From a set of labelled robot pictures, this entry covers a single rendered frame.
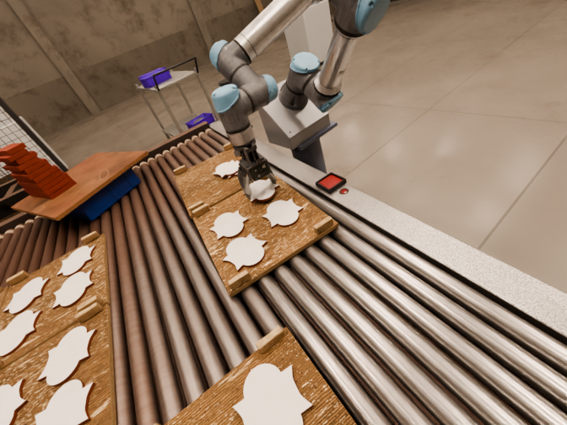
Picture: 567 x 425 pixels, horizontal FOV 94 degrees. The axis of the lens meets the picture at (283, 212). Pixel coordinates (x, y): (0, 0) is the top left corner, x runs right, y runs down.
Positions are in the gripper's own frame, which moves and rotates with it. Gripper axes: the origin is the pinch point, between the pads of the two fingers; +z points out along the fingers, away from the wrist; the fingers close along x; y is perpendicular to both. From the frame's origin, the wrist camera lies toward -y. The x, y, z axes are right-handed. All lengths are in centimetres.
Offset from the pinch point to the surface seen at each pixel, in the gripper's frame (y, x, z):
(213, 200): -13.8, -15.9, 2.9
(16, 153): -71, -74, -27
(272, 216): 14.4, -3.5, 0.9
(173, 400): 45, -44, 3
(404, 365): 66, -4, 1
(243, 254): 22.2, -17.3, 0.6
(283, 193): 5.9, 5.6, 2.1
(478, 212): 12, 130, 95
